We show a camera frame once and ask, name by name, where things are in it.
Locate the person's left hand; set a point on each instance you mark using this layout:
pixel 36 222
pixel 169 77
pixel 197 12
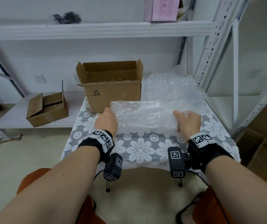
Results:
pixel 106 122

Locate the person's right hand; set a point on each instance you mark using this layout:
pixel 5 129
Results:
pixel 190 124

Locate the small-bubble clear bubble wrap sheet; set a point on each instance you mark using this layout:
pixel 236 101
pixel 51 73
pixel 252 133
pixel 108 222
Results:
pixel 145 116

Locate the clear bubble wrap heap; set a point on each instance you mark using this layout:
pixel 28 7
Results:
pixel 170 88

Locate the person's left forearm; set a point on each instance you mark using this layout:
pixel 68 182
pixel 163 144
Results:
pixel 54 188

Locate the person's right forearm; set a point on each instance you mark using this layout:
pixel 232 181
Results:
pixel 245 191

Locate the small brown cardboard box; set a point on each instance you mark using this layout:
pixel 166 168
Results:
pixel 47 114

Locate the large brown cardboard carton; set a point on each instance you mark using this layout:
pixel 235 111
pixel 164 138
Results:
pixel 266 156

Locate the pink box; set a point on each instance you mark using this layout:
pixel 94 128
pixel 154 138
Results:
pixel 163 9

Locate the black left wristband with markers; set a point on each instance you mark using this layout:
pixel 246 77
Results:
pixel 92 143

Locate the black wristband with markers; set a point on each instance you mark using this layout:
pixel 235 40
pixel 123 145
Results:
pixel 212 153
pixel 92 143

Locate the black right wristband with markers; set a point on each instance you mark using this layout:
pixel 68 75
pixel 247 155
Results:
pixel 212 153

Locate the white floral lace tablecloth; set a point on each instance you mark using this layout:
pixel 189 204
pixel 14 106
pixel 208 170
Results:
pixel 142 149

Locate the white metal shelving rack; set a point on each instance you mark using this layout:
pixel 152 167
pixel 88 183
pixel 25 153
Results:
pixel 235 67
pixel 100 30

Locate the black sandal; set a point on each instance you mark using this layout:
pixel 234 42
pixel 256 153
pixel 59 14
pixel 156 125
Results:
pixel 93 204
pixel 182 214

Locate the orange trousers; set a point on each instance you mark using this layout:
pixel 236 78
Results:
pixel 217 207

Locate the black crumpled plastic bundle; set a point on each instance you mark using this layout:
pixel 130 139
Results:
pixel 66 18

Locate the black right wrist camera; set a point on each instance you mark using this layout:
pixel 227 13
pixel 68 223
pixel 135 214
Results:
pixel 176 164

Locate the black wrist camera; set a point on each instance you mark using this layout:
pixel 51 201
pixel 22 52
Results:
pixel 176 164
pixel 112 167

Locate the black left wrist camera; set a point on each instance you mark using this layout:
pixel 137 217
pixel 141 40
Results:
pixel 112 167

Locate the white wall socket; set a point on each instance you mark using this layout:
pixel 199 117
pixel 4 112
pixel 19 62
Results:
pixel 256 72
pixel 40 79

